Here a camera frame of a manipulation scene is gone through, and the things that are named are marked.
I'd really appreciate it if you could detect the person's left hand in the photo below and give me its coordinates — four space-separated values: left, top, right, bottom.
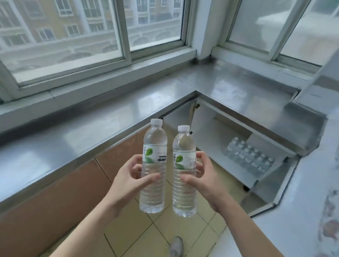
106 154 161 215

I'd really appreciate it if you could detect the person's right hand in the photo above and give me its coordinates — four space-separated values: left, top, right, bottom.
181 152 228 212

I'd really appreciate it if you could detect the clear water bottle green label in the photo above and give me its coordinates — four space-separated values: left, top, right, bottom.
139 119 168 214
172 125 197 217

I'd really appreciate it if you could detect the person's left forearm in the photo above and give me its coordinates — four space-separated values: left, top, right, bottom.
49 195 126 257

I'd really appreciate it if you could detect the person's right forearm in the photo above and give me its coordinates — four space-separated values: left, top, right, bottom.
210 200 286 257

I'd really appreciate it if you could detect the small brown cabinet door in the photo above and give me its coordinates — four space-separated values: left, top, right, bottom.
94 124 160 184

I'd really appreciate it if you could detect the wrapped pack of water bottles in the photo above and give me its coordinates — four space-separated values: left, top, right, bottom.
225 137 275 173

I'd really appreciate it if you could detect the grey shoe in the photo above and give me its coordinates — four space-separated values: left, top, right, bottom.
169 236 184 257

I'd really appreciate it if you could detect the stainless steel cabinet door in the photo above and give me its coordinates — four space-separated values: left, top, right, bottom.
248 155 300 212

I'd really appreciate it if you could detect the large brown cabinet door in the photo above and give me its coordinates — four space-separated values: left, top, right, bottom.
0 158 112 257

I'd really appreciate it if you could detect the stainless steel box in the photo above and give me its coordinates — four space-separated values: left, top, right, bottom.
283 52 339 159

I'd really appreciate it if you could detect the wide white framed window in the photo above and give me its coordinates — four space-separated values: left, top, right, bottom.
0 0 198 102

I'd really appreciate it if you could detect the narrow white framed window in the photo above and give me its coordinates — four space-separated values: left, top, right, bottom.
212 0 339 73

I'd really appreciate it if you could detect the yellowish hose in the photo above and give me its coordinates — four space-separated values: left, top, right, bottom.
188 102 201 128

